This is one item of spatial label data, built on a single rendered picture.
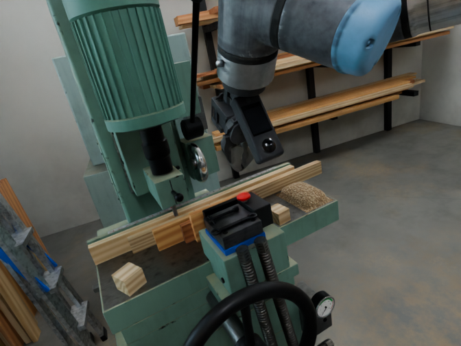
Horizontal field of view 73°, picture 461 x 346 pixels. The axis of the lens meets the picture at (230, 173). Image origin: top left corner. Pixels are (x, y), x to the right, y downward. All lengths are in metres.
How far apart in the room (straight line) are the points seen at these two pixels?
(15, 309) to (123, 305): 1.49
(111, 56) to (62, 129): 2.48
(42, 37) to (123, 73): 2.44
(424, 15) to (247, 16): 0.23
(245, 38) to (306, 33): 0.09
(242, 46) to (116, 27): 0.27
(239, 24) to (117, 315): 0.56
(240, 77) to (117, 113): 0.29
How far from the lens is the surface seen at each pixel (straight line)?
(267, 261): 0.62
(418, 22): 0.52
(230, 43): 0.45
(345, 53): 0.38
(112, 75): 0.64
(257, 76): 0.47
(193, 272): 0.70
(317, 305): 0.88
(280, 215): 0.75
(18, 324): 2.22
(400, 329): 1.75
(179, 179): 0.72
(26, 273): 1.56
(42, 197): 3.31
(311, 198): 0.82
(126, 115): 0.65
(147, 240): 0.81
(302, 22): 0.39
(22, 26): 3.09
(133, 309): 0.70
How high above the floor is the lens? 1.32
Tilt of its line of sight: 22 degrees down
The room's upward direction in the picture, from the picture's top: 12 degrees counter-clockwise
